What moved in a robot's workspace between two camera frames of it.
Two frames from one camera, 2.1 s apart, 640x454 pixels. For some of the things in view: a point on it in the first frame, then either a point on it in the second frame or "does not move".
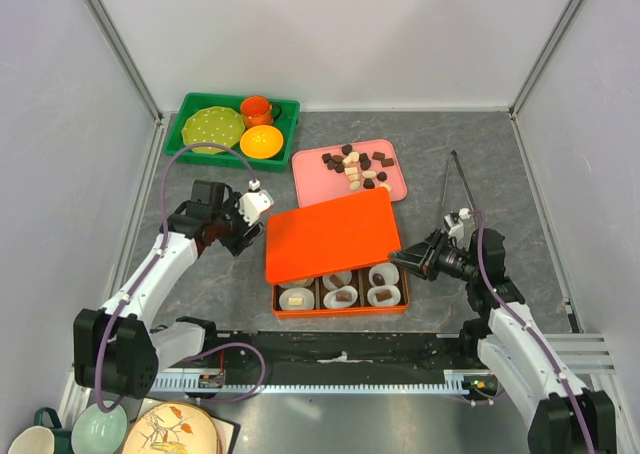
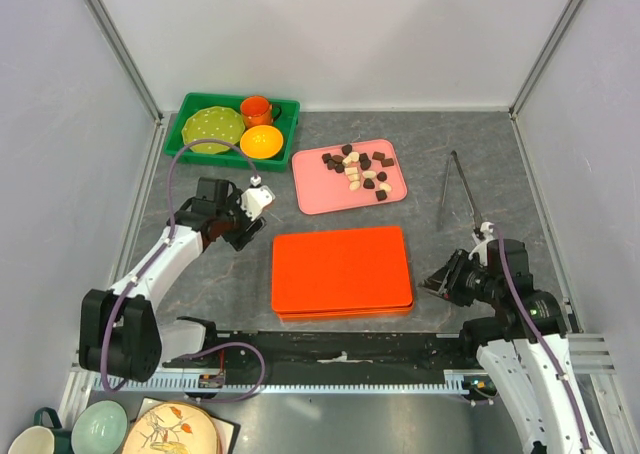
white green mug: x=46 y=436 does not move
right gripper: x=422 y=258 -> x=439 y=281
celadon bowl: x=99 y=432 does not move
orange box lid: x=330 y=236 -> x=340 y=270
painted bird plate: x=173 y=428 does not move
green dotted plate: x=213 y=124 does not move
